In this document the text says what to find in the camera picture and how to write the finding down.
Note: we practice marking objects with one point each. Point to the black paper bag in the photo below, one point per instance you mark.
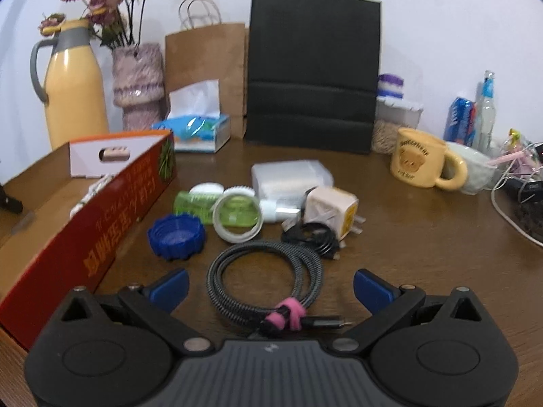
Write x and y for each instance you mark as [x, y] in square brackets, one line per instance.
[314, 72]

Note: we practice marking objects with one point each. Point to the purple white striped jar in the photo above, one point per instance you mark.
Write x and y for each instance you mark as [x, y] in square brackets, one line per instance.
[389, 87]

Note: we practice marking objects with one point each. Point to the beige cube charger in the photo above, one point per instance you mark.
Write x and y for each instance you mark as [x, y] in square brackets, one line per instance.
[326, 207]

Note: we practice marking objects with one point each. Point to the clear grain container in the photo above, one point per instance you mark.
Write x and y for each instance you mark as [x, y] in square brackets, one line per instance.
[394, 114]

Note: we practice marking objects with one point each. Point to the blue tissue pack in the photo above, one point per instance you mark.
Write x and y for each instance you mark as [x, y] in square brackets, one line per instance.
[191, 125]

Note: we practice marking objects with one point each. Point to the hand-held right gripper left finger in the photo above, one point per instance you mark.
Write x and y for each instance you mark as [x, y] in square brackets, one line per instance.
[174, 288]

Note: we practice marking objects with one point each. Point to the yellow bear mug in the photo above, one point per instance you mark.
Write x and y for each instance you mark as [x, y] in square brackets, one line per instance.
[415, 157]

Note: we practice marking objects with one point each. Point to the red cardboard box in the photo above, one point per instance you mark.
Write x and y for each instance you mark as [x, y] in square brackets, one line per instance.
[106, 220]

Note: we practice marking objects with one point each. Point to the pink stick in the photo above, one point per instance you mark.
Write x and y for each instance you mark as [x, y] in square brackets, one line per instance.
[509, 160]

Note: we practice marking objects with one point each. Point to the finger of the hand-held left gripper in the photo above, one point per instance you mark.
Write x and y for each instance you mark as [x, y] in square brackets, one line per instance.
[9, 203]

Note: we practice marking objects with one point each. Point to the white ceramic cup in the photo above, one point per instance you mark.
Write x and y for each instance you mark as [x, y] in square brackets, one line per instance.
[475, 169]

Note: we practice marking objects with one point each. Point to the white tape roll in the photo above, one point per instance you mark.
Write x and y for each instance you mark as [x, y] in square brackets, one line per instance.
[237, 238]

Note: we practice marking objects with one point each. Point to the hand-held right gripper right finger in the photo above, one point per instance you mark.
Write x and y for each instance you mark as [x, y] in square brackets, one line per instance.
[369, 290]

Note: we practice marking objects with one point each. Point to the white plug charger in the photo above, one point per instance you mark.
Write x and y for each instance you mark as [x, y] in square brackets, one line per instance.
[269, 211]

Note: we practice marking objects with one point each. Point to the blue ribbed jar lid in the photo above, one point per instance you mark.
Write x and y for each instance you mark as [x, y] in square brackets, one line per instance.
[176, 237]

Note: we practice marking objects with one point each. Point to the green bottle white ribbed cap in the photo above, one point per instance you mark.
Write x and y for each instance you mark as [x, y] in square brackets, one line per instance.
[193, 207]

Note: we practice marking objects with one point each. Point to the small white round case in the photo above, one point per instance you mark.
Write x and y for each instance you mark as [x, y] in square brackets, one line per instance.
[203, 189]

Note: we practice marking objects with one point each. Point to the dark tangled clutter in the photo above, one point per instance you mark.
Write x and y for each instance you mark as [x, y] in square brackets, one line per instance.
[528, 216]

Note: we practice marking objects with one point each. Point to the brown paper bag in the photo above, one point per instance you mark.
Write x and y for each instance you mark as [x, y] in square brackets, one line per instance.
[199, 59]

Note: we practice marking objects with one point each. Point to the pink mottled vase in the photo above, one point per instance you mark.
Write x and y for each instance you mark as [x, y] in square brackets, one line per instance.
[138, 80]

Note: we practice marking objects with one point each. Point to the clear bottle blue label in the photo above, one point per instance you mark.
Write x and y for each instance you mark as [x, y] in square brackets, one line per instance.
[487, 110]

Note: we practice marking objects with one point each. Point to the white power adapter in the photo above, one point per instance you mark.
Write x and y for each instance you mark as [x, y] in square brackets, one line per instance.
[288, 178]

